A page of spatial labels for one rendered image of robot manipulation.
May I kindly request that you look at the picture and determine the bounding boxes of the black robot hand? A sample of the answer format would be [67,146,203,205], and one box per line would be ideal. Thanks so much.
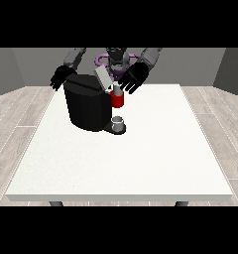
[118,62,150,95]
[50,64,77,92]

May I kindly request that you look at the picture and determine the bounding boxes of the red pod holder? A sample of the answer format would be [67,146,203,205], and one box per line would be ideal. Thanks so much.
[110,90,125,109]

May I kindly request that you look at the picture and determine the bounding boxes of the pale grey machine lid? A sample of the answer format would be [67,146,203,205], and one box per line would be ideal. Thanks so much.
[93,64,114,91]

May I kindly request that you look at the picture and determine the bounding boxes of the black coffee machine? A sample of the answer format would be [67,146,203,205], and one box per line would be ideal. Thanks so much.
[62,72,128,136]

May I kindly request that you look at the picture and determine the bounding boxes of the grey robot trunk purple rings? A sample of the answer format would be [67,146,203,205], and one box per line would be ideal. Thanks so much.
[94,48,140,81]

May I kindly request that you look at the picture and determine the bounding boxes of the small grey cup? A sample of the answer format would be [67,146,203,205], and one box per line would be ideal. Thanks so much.
[111,115,126,132]

